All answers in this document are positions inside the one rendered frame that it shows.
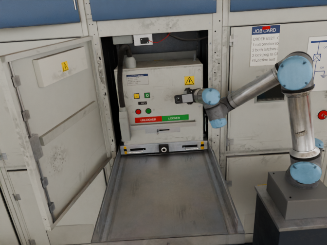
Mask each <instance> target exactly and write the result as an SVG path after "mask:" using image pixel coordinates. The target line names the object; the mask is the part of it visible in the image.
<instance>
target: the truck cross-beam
mask: <svg viewBox="0 0 327 245"><path fill-rule="evenodd" d="M198 141H203V142H204V144H201V147H203V146H204V149H208V141H207V138H206V137H205V138H203V140H194V141H178V142H163V143H147V144H132V145H124V143H123V142H122V143H121V144H120V151H121V155H125V151H127V149H124V146H130V152H139V151H142V150H143V148H144V151H143V152H142V153H156V152H159V144H168V145H169V152H172V151H188V150H185V149H184V147H183V146H185V148H197V147H198V143H197V142H198ZM192 150H196V149H192ZM131 154H134V153H131ZM137 154H141V153H137Z"/></svg>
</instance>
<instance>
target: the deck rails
mask: <svg viewBox="0 0 327 245"><path fill-rule="evenodd" d="M203 153H204V157H205V160H206V163H207V166H208V170H209V173H210V176H211V179H212V182H213V185H214V189H215V192H216V195H217V198H218V202H219V205H220V209H221V212H222V215H223V218H224V222H225V224H226V228H227V231H228V234H238V230H237V226H238V219H237V216H236V213H235V211H234V208H233V205H232V203H231V200H230V197H229V195H228V192H227V190H226V187H225V184H224V182H223V179H222V176H221V174H220V171H219V168H218V165H217V163H216V160H215V157H214V154H213V152H212V149H211V146H210V144H209V141H208V151H203ZM125 158H126V156H121V155H120V148H118V152H117V155H116V159H115V162H114V166H113V169H112V172H111V176H110V180H109V184H108V187H107V191H106V195H105V198H104V202H103V205H102V208H101V212H100V215H99V219H98V222H97V226H96V233H97V238H98V240H97V242H107V240H108V236H109V230H110V225H111V221H112V217H113V212H114V207H115V203H116V198H117V194H118V190H119V185H120V180H121V176H122V171H123V167H124V162H125ZM98 227H99V228H98Z"/></svg>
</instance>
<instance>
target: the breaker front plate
mask: <svg viewBox="0 0 327 245"><path fill-rule="evenodd" d="M135 74H148V83H149V84H147V85H132V86H128V85H127V75H135ZM186 76H194V82H195V84H194V85H185V83H184V77H186ZM122 82H123V91H124V102H125V106H126V109H127V110H128V114H129V121H130V126H132V125H147V124H162V123H184V122H194V121H195V119H196V122H197V126H189V127H173V128H169V130H163V131H159V134H158V135H157V134H156V133H157V131H156V129H143V130H131V140H130V141H125V142H124V144H125V145H132V144H147V143H163V142H178V141H194V140H203V131H202V104H199V103H195V102H193V104H191V105H188V104H187V103H183V104H175V99H174V96H175V95H181V94H183V92H184V90H185V89H186V88H190V89H197V88H201V87H202V65H199V66H184V67H169V68H155V69H140V70H123V73H122ZM149 92H150V98H145V96H144V93H149ZM134 93H139V96H140V98H139V99H134ZM138 102H147V104H146V105H138ZM147 108H150V109H151V113H150V114H147V113H146V111H145V110H146V109H147ZM136 109H140V110H141V113H140V114H136V112H135V111H136ZM185 114H189V119H188V120H179V121H164V122H142V123H135V118H140V117H155V116H170V115H185Z"/></svg>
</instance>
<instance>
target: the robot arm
mask: <svg viewBox="0 0 327 245"><path fill-rule="evenodd" d="M278 84H281V91H282V93H283V94H285V95H286V97H287V105H288V113H289V121H290V129H291V140H292V148H291V149H290V160H291V164H290V166H289V168H288V169H287V170H286V173H285V179H286V181H287V182H288V183H290V184H291V185H293V186H295V187H297V188H300V189H305V190H310V189H314V188H316V187H317V186H318V184H319V179H320V177H321V175H322V150H323V148H324V143H323V142H322V141H321V140H319V139H317V138H315V137H314V128H313V118H312V108H311V98H310V92H311V91H312V90H313V89H314V80H313V60H312V58H311V56H310V55H309V54H307V53H306V52H302V51H296V52H292V53H290V54H288V55H287V56H286V57H285V58H283V59H282V60H281V61H279V62H278V63H276V64H275V65H274V68H272V69H271V70H269V71H267V72H266V73H264V74H262V75H261V76H259V77H257V78H256V79H254V80H252V81H251V82H249V83H247V84H246V85H244V86H242V87H241V88H239V89H238V90H236V91H234V92H233V93H231V94H229V95H228V96H226V97H223V98H221V99H220V93H219V92H218V91H217V90H216V89H214V88H202V87H201V88H197V89H190V88H189V87H188V88H186V89H185V90H184V92H183V94H181V95H175V96H174V99H175V104H183V103H187V104H188V105H191V104H193V102H195V103H199V104H203V106H204V109H205V111H206V114H207V116H208V119H209V122H210V124H211V126H212V127H213V128H215V129H216V128H221V127H223V126H225V125H226V124H227V121H226V118H225V116H226V115H227V114H228V112H230V111H232V110H233V109H235V108H237V107H239V106H241V105H242V104H244V103H246V102H248V101H249V100H251V99H253V98H255V97H257V96H258V95H260V94H262V93H264V92H266V91H267V90H269V89H271V88H273V87H275V86H276V85H278Z"/></svg>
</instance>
